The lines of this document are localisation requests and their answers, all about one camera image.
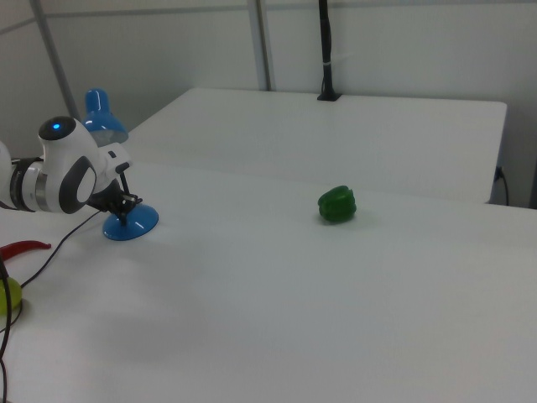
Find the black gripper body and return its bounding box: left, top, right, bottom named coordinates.
left=87, top=179, right=143, bottom=219

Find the blue desk lamp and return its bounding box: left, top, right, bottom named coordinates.
left=81, top=87, right=161, bottom=243

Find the red chili pepper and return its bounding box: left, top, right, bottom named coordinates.
left=0, top=239, right=53, bottom=262

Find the green apple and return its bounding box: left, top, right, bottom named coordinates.
left=0, top=275, right=23, bottom=317

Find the white adjacent table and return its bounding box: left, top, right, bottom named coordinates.
left=127, top=86, right=508, bottom=205

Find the green bell pepper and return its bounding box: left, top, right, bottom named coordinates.
left=316, top=185, right=358, bottom=225

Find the black lamp power cable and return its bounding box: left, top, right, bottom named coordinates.
left=0, top=209, right=106, bottom=403

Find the gray partition post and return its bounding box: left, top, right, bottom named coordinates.
left=29, top=0, right=81, bottom=123
left=248, top=0, right=278, bottom=92

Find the black camera pole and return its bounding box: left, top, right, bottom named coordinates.
left=315, top=0, right=344, bottom=103

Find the black cable at table side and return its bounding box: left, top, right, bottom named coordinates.
left=494, top=165, right=511, bottom=207

